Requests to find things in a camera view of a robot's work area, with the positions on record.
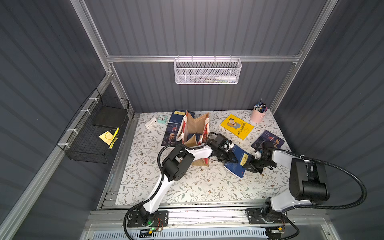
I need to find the blue book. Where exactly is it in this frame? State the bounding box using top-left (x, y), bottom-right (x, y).
top-left (224, 145), bottom-right (252, 179)
top-left (169, 110), bottom-right (187, 124)

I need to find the jute canvas Christmas bag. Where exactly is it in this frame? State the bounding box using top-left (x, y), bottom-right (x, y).
top-left (176, 112), bottom-right (210, 148)

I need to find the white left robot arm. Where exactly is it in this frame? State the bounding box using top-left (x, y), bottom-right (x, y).
top-left (137, 133), bottom-right (236, 226)

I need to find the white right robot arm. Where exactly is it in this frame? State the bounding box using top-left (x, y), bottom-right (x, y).
top-left (245, 142), bottom-right (330, 224)

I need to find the dark portrait book right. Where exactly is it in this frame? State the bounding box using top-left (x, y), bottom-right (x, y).
top-left (251, 131), bottom-right (285, 150)

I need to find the dark portrait book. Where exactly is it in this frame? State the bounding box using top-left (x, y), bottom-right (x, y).
top-left (161, 123), bottom-right (180, 146)
top-left (251, 131), bottom-right (285, 150)

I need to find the yellow cartoon book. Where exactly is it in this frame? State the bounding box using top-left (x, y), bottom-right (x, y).
top-left (221, 115), bottom-right (254, 140)

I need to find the floral table cloth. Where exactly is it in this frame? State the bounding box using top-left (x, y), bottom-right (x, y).
top-left (113, 110), bottom-right (290, 206)

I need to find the pink pen cup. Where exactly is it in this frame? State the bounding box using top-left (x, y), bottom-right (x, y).
top-left (251, 98), bottom-right (268, 124)

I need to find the dark portrait book left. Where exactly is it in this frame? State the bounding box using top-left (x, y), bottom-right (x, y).
top-left (161, 123), bottom-right (180, 146)

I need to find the mint green small box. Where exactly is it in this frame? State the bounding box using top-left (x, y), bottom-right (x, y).
top-left (157, 115), bottom-right (168, 124)

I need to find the white marker in basket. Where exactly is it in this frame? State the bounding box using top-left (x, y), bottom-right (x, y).
top-left (215, 76), bottom-right (237, 82)

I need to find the yellow sticky note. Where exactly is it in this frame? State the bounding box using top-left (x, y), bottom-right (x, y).
top-left (99, 130), bottom-right (118, 147)

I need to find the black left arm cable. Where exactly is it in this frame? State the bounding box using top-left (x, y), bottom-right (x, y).
top-left (122, 131), bottom-right (220, 240)

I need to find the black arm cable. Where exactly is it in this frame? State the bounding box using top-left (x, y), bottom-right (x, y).
top-left (122, 131), bottom-right (220, 240)
top-left (269, 148), bottom-right (368, 240)

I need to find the white wire basket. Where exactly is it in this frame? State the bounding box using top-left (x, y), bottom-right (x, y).
top-left (173, 57), bottom-right (243, 85)

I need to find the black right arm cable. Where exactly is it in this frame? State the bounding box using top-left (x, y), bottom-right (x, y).
top-left (269, 148), bottom-right (368, 240)

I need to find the black wire wall basket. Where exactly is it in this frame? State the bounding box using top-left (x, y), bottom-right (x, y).
top-left (57, 90), bottom-right (130, 164)

